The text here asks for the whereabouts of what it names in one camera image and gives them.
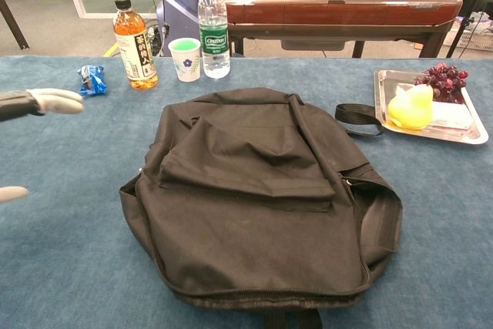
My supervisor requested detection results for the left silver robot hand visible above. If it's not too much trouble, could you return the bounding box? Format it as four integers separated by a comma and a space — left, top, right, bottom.
0, 88, 85, 203

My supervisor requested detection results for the black fabric backpack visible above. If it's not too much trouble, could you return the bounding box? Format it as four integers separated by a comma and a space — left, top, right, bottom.
118, 87, 404, 329

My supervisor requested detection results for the blue snack packet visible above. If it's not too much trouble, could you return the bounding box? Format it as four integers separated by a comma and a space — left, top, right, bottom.
77, 65, 109, 97

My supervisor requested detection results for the black table leg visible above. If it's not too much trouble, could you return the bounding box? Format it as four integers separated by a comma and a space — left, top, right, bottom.
0, 0, 31, 51

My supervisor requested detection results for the amber tea bottle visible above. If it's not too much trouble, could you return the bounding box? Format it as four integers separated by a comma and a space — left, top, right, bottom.
112, 0, 159, 91

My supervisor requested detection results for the blue carpet table mat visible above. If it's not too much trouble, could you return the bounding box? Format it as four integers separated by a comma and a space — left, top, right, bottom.
0, 55, 493, 329

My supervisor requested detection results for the paper cup with green liquid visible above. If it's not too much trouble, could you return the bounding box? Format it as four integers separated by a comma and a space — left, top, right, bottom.
167, 37, 202, 83

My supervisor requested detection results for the clear water bottle green label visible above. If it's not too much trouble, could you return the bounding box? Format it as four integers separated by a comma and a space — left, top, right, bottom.
197, 0, 231, 79

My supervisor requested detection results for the brown mahjong table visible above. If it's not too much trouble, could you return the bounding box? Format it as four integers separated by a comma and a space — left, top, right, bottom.
223, 0, 463, 59

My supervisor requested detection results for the steel rectangular tray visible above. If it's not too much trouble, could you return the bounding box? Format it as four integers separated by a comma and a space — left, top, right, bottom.
374, 69, 489, 146

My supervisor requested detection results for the bunch of red grapes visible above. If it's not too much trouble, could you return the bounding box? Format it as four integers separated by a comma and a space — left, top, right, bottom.
414, 62, 470, 105

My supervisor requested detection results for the white rectangular block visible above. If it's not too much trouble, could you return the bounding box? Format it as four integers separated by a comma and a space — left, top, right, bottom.
396, 82, 474, 130

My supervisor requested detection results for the black tripod stand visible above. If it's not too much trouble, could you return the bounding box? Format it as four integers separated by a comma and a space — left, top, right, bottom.
446, 0, 493, 59

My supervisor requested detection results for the white plastic basket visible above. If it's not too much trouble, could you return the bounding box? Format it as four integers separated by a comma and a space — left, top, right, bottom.
442, 28, 493, 51

